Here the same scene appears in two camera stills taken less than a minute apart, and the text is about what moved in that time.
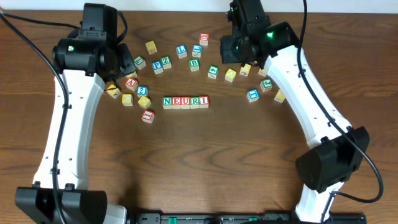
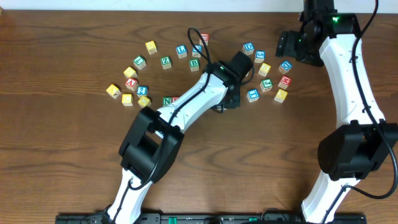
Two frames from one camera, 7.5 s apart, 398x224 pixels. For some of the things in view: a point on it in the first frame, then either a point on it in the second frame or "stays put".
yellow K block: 113,91 stays put
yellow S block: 262,71 stays put
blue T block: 252,95 stays put
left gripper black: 127,62 → 232,101
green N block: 167,102 stays put
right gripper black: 230,50 → 283,44
